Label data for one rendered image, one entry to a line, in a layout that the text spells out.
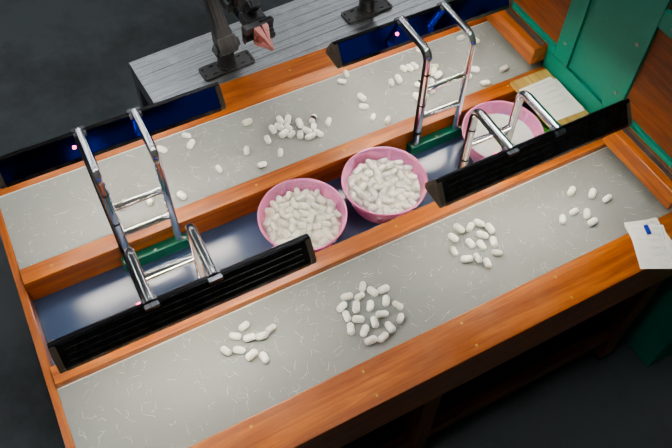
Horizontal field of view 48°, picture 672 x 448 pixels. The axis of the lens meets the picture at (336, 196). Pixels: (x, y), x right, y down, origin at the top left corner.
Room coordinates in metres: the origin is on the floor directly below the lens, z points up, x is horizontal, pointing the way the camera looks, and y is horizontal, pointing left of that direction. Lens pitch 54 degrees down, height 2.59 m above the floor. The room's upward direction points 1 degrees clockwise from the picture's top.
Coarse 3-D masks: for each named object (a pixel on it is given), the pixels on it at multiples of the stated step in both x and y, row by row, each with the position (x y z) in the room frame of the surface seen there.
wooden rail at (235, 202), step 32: (480, 96) 1.77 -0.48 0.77; (512, 96) 1.80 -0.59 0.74; (384, 128) 1.61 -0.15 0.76; (320, 160) 1.48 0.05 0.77; (224, 192) 1.34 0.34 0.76; (256, 192) 1.35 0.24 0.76; (160, 224) 1.22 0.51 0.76; (64, 256) 1.11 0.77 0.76; (96, 256) 1.11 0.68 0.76; (32, 288) 1.02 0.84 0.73
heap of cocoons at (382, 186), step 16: (368, 160) 1.50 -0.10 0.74; (384, 160) 1.50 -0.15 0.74; (400, 160) 1.50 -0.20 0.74; (352, 176) 1.44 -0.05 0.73; (368, 176) 1.44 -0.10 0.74; (384, 176) 1.44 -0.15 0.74; (400, 176) 1.44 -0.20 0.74; (416, 176) 1.44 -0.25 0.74; (352, 192) 1.37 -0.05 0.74; (368, 192) 1.39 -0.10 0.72; (384, 192) 1.37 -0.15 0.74; (400, 192) 1.38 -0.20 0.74; (416, 192) 1.39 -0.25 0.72; (368, 208) 1.31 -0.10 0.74; (384, 208) 1.31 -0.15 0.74; (400, 208) 1.32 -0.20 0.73
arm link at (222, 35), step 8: (208, 0) 2.01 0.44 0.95; (216, 0) 2.02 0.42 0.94; (208, 8) 2.00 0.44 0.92; (216, 8) 2.00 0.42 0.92; (208, 16) 2.00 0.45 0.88; (216, 16) 1.98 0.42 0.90; (224, 16) 2.00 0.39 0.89; (216, 24) 1.97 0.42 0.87; (224, 24) 1.98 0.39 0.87; (216, 32) 1.96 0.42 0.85; (224, 32) 1.96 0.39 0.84; (216, 40) 1.94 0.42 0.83; (224, 40) 1.95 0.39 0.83; (232, 40) 1.96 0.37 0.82; (224, 48) 1.93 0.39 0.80; (232, 48) 1.94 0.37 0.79
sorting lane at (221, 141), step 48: (432, 48) 2.02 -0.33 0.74; (480, 48) 2.03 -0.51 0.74; (288, 96) 1.77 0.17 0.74; (336, 96) 1.78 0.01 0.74; (384, 96) 1.78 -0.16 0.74; (432, 96) 1.79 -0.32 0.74; (240, 144) 1.55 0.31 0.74; (288, 144) 1.56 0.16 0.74; (336, 144) 1.56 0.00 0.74; (48, 192) 1.35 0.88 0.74; (144, 192) 1.35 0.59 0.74; (192, 192) 1.36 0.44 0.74; (48, 240) 1.17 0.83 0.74
